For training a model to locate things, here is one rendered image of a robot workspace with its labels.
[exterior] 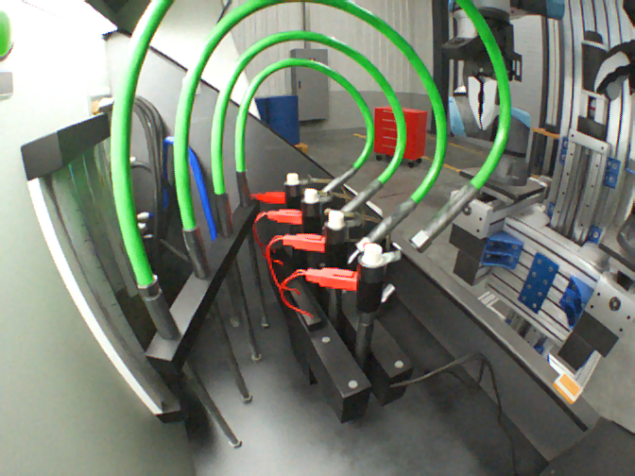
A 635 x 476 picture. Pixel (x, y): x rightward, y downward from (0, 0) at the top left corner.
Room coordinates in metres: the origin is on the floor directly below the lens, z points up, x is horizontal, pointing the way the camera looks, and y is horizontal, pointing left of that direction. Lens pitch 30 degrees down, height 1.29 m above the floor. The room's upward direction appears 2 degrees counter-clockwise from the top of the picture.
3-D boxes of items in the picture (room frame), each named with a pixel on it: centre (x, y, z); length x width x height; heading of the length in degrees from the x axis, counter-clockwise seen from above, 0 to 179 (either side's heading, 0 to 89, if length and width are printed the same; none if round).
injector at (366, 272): (0.24, -0.06, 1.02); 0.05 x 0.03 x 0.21; 112
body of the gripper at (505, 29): (0.47, -0.30, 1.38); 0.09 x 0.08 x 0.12; 112
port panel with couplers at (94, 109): (0.36, 0.28, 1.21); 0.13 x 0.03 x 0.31; 22
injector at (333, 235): (0.32, -0.03, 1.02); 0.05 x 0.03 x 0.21; 112
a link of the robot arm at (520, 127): (0.78, -0.59, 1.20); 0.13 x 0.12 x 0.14; 65
